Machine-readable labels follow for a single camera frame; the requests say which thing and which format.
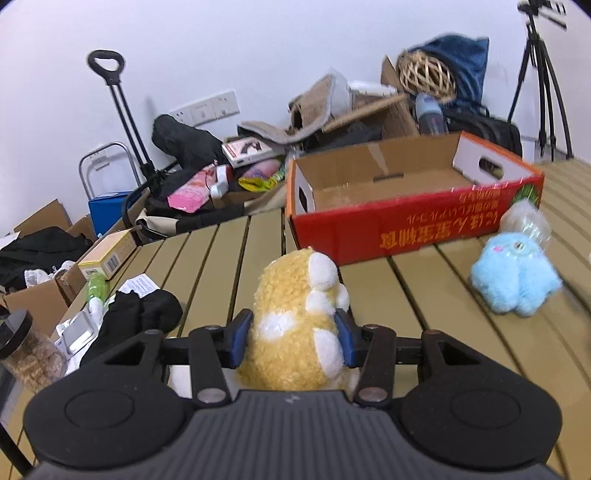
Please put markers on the small white picture box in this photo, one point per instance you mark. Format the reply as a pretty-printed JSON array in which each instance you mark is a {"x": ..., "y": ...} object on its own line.
[{"x": 247, "y": 150}]

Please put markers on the yellow green snack packet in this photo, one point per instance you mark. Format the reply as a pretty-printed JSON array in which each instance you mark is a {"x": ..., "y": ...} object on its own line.
[{"x": 263, "y": 181}]

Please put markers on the yellow and white plush toy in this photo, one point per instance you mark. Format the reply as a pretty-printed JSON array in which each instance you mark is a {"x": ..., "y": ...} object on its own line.
[{"x": 286, "y": 295}]

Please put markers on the white flat packet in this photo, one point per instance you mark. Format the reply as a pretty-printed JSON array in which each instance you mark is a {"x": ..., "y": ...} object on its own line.
[{"x": 76, "y": 332}]

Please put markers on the pink packet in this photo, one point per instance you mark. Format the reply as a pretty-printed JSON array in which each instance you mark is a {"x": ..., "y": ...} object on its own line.
[{"x": 194, "y": 191}]

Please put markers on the blue plush toy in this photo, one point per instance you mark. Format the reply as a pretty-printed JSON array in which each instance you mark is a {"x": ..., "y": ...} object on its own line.
[{"x": 512, "y": 277}]

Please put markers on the yellow carton box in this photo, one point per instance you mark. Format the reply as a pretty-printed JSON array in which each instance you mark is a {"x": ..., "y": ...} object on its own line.
[{"x": 106, "y": 256}]

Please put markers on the blue water bottle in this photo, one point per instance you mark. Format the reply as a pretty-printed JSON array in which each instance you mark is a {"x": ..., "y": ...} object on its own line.
[{"x": 429, "y": 113}]

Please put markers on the large brown cardboard box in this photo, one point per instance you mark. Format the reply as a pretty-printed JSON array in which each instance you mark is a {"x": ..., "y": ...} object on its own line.
[{"x": 41, "y": 300}]

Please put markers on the white plastic container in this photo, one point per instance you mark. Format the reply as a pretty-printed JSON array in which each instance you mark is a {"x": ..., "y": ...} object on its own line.
[{"x": 364, "y": 87}]

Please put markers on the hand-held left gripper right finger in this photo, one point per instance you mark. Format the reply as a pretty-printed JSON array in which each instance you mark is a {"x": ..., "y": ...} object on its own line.
[{"x": 346, "y": 339}]

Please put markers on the dark blue fabric bag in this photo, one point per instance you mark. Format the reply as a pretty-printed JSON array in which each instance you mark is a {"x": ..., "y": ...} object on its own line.
[{"x": 466, "y": 64}]

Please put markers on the clear plastic bag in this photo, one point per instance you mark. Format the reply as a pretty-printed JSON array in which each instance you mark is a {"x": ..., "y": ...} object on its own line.
[{"x": 526, "y": 221}]

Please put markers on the blue box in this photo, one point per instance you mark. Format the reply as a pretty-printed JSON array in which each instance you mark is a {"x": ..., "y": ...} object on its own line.
[{"x": 108, "y": 210}]

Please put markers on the black soft bag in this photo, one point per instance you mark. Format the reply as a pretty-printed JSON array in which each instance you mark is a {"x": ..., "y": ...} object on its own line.
[{"x": 189, "y": 143}]

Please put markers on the black tripod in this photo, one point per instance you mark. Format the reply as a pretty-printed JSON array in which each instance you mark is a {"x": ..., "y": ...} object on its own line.
[{"x": 538, "y": 69}]

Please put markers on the open brown cardboard box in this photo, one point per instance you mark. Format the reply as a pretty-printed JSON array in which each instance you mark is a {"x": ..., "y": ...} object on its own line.
[{"x": 392, "y": 120}]

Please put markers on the white wall outlet strip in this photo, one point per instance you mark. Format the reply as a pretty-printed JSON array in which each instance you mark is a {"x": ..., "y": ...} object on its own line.
[{"x": 207, "y": 108}]

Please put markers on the black cloth bundle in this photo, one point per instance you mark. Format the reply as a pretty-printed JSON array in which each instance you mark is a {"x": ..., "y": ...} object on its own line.
[{"x": 134, "y": 318}]

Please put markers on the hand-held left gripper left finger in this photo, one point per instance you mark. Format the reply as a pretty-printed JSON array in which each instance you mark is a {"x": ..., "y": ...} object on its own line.
[{"x": 240, "y": 339}]

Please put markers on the olive slatted folding table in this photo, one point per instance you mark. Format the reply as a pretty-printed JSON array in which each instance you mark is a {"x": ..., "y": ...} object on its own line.
[{"x": 415, "y": 300}]

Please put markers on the red cardboard box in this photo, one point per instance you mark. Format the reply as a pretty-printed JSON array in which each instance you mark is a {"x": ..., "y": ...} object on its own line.
[{"x": 415, "y": 230}]

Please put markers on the wicker ball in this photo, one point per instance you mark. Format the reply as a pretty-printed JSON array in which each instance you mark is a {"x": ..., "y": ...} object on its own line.
[{"x": 427, "y": 74}]

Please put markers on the pile of dark clothes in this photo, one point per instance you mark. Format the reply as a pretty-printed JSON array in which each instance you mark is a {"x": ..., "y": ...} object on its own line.
[{"x": 41, "y": 249}]

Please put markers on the clear jar with black lid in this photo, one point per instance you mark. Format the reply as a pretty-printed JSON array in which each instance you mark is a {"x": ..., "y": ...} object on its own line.
[{"x": 27, "y": 355}]

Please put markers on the white paper sheet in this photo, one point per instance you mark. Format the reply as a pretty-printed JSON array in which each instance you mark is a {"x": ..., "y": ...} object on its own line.
[{"x": 138, "y": 284}]

